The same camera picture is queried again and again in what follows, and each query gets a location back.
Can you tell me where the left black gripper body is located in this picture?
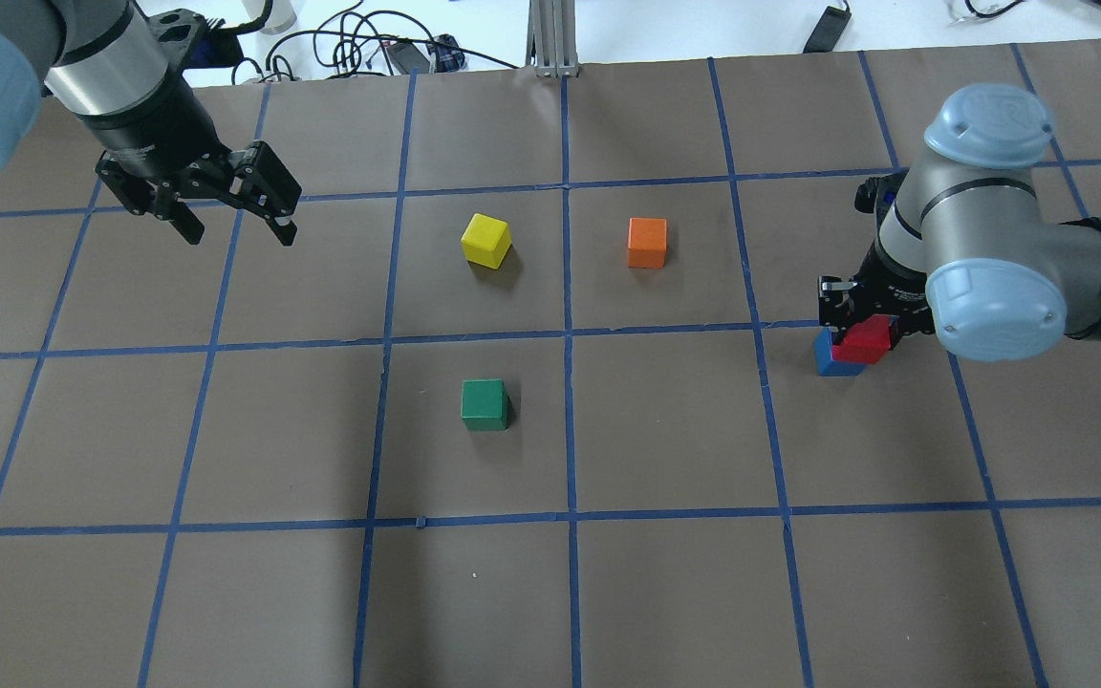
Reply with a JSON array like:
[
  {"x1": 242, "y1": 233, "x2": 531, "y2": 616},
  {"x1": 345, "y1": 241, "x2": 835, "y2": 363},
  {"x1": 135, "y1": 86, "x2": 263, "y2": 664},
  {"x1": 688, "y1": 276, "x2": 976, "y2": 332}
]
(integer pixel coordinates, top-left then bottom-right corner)
[{"x1": 95, "y1": 91, "x2": 242, "y2": 209}]

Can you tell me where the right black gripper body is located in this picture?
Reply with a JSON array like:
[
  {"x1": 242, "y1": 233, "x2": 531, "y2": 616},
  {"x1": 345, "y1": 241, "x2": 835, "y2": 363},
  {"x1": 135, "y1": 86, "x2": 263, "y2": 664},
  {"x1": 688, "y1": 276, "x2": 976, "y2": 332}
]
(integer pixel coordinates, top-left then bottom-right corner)
[{"x1": 852, "y1": 240, "x2": 936, "y2": 335}]

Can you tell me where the red block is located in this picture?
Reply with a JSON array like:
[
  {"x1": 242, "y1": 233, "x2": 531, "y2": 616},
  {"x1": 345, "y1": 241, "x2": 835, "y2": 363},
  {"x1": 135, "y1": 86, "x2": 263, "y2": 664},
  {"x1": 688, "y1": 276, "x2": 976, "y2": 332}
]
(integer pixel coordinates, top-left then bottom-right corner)
[{"x1": 831, "y1": 314, "x2": 895, "y2": 365}]

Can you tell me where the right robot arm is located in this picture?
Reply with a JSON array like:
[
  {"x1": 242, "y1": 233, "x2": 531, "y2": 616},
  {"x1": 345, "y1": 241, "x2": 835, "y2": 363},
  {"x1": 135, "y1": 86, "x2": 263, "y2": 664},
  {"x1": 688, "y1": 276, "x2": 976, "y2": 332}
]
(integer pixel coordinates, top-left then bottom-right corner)
[{"x1": 813, "y1": 83, "x2": 1101, "y2": 376}]

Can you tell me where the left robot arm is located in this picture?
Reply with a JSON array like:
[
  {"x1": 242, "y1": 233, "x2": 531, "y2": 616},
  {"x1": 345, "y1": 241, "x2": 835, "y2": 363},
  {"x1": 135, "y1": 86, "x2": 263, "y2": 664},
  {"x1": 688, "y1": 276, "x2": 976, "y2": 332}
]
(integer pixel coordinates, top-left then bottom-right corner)
[{"x1": 0, "y1": 1, "x2": 302, "y2": 247}]

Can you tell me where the blue block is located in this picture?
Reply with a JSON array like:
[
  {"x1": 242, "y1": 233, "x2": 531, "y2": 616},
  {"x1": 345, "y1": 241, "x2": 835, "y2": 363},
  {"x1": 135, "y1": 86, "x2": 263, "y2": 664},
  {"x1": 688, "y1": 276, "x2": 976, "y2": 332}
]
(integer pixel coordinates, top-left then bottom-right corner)
[{"x1": 813, "y1": 328, "x2": 868, "y2": 376}]

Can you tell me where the orange block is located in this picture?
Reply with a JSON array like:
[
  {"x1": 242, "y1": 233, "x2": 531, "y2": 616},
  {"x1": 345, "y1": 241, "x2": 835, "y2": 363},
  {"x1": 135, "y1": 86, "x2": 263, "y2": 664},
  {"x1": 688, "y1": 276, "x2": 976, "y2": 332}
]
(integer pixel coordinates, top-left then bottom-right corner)
[{"x1": 626, "y1": 217, "x2": 669, "y2": 269}]

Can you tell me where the yellow block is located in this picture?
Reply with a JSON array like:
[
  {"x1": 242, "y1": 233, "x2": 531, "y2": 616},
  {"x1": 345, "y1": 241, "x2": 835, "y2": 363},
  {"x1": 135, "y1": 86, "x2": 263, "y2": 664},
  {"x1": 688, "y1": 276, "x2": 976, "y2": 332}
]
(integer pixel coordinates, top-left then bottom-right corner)
[{"x1": 460, "y1": 212, "x2": 512, "y2": 269}]

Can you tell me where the green block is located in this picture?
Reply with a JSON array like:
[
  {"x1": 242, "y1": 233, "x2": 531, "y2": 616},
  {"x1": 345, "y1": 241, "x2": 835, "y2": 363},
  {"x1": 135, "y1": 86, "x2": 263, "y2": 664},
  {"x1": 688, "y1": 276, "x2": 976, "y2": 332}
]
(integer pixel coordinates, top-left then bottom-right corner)
[{"x1": 460, "y1": 378, "x2": 510, "y2": 432}]

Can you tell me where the black power adapter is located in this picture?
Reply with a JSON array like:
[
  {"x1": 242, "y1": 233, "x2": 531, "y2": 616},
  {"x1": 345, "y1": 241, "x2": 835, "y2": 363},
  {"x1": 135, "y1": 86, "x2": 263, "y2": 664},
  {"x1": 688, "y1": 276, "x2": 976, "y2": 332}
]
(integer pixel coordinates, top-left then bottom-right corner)
[{"x1": 384, "y1": 40, "x2": 434, "y2": 75}]

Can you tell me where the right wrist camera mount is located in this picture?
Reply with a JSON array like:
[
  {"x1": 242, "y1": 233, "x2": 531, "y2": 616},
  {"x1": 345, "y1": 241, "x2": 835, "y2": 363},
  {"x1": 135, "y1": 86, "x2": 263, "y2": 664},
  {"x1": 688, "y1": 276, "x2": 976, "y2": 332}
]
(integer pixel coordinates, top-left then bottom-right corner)
[{"x1": 853, "y1": 171, "x2": 906, "y2": 215}]

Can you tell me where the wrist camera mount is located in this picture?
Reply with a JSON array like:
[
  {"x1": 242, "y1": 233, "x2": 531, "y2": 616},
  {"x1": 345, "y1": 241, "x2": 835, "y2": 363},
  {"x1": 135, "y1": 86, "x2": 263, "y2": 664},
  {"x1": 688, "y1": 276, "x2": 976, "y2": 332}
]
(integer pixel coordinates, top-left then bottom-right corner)
[
  {"x1": 853, "y1": 171, "x2": 906, "y2": 215},
  {"x1": 148, "y1": 9, "x2": 246, "y2": 73}
]

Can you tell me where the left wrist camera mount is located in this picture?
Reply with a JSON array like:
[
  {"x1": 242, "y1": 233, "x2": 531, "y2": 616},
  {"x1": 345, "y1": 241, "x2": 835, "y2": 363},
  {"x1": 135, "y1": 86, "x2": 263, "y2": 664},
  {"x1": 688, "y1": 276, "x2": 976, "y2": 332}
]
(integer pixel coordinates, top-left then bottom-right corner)
[{"x1": 148, "y1": 9, "x2": 246, "y2": 73}]

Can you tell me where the black cables bundle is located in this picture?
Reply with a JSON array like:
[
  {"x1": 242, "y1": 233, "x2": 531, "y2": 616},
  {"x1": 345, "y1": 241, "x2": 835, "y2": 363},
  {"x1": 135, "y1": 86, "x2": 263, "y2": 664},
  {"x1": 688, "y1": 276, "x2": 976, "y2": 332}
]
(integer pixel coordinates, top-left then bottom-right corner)
[{"x1": 226, "y1": 0, "x2": 523, "y2": 87}]

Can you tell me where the aluminium frame post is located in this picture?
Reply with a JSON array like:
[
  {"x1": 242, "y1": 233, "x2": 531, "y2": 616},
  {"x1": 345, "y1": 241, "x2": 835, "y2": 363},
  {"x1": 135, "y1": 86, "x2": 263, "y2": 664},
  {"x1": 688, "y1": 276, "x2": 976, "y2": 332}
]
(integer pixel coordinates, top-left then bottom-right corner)
[{"x1": 526, "y1": 0, "x2": 580, "y2": 78}]

